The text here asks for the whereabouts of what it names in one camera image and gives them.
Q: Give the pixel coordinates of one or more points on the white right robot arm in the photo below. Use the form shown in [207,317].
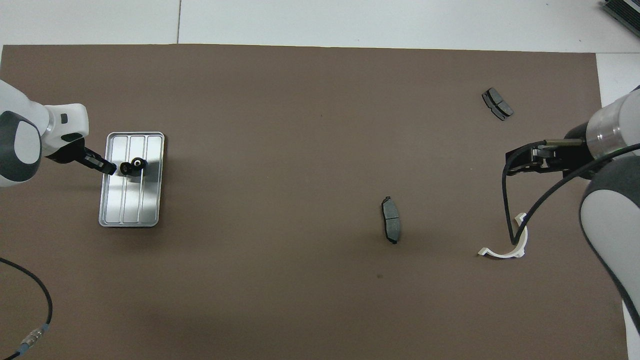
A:
[610,225]

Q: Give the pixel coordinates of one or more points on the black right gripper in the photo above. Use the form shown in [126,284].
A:
[572,152]

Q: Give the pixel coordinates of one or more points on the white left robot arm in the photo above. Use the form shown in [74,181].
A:
[20,145]

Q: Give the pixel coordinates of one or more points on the long dark brake pad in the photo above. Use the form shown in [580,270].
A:
[391,222]

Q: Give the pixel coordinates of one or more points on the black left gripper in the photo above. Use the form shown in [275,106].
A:
[70,152]

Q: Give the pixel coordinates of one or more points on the dark ribbed metal profile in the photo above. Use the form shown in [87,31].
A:
[622,12]

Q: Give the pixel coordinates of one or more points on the black bearing gear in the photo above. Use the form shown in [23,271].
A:
[138,164]
[125,169]

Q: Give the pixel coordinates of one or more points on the silver ribbed metal tray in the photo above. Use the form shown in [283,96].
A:
[130,205]

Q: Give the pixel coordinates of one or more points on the white curved plastic bracket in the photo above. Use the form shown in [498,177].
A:
[500,254]

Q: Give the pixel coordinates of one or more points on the short dark brake pad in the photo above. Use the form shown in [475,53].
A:
[497,104]

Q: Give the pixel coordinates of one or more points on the brown table mat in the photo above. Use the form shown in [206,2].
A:
[300,125]

